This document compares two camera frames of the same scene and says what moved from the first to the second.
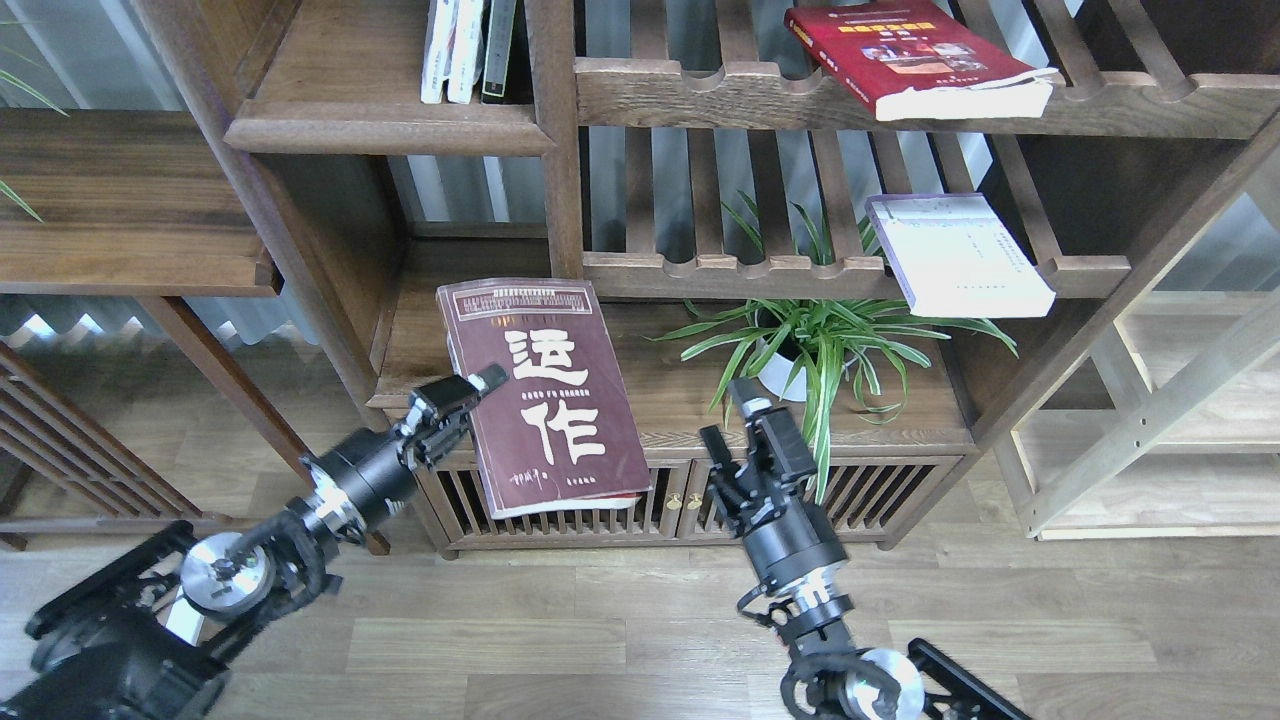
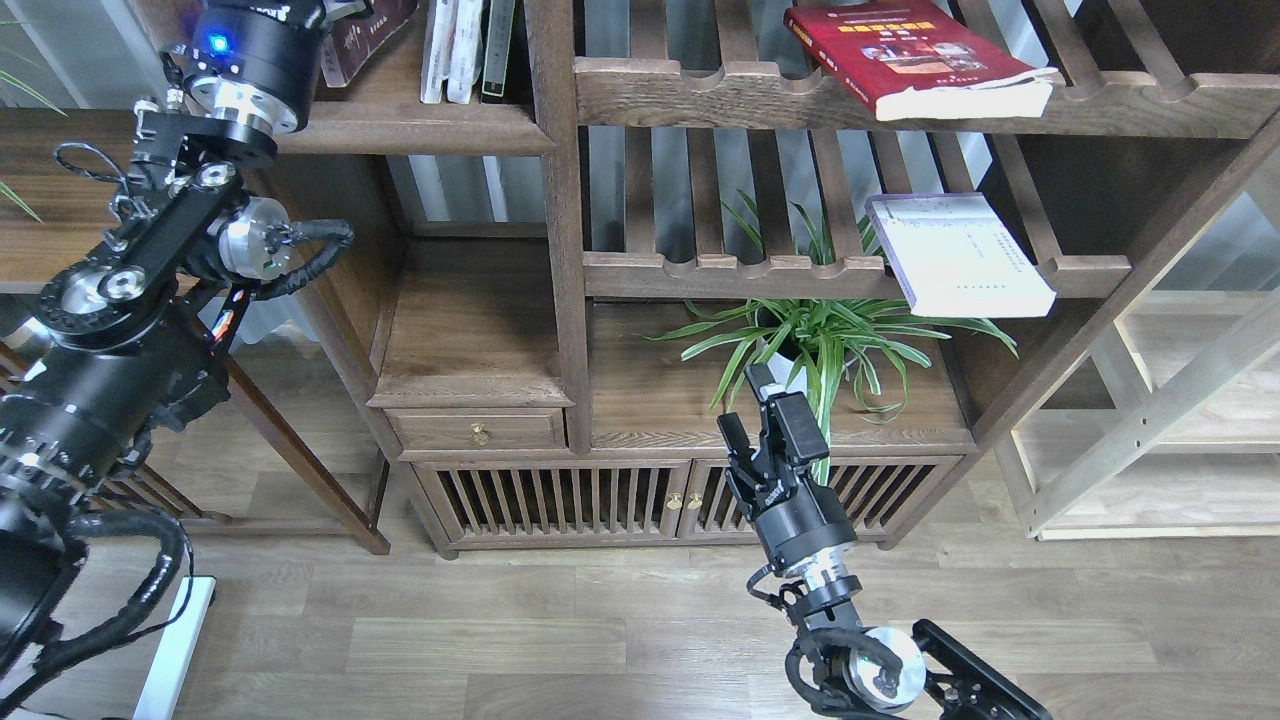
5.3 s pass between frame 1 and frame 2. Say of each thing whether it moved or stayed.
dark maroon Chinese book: moved
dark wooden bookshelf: stayed
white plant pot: stayed
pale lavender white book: stayed
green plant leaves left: stayed
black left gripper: moved
